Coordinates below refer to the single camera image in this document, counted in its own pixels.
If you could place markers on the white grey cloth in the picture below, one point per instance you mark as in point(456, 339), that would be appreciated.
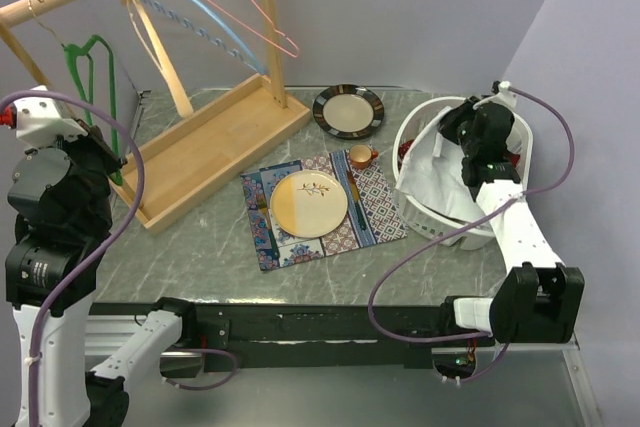
point(431, 174)

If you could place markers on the dark rimmed cream plate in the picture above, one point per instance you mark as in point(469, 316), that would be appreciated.
point(348, 111)

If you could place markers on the dark handled knife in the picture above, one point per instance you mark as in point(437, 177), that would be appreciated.
point(356, 198)

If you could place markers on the light blue plastic hanger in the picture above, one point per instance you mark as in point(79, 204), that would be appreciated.
point(201, 38)

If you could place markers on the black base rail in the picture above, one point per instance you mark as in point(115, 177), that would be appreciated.
point(305, 336)

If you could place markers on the white plastic laundry basket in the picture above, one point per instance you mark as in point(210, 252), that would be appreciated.
point(423, 221)

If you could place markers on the wooden clothes rack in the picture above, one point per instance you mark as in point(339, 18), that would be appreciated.
point(193, 159)

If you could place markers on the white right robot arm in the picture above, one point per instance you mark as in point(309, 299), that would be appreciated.
point(538, 300)

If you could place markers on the orange cup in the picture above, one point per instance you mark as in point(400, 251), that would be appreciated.
point(361, 156)

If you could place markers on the pink wire hanger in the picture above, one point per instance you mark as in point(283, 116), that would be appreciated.
point(254, 17)

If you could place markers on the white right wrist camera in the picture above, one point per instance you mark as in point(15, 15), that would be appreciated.
point(501, 95)

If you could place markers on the wooden hanger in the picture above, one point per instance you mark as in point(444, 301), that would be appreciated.
point(152, 44)

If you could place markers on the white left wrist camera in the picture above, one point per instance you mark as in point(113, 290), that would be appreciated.
point(39, 118)

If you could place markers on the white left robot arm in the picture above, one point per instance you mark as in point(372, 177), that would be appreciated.
point(61, 196)

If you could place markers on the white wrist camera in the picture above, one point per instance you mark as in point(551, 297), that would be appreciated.
point(501, 95)
point(39, 118)

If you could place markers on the patterned placemat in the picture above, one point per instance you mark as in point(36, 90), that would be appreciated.
point(384, 223)

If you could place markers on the beige floral plate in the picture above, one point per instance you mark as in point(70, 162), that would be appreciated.
point(309, 204)

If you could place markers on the red polka dot garment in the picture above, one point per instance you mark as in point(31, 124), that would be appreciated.
point(403, 150)

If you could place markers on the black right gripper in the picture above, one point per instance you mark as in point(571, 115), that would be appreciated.
point(449, 122)

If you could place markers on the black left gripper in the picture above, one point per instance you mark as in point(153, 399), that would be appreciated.
point(94, 138)

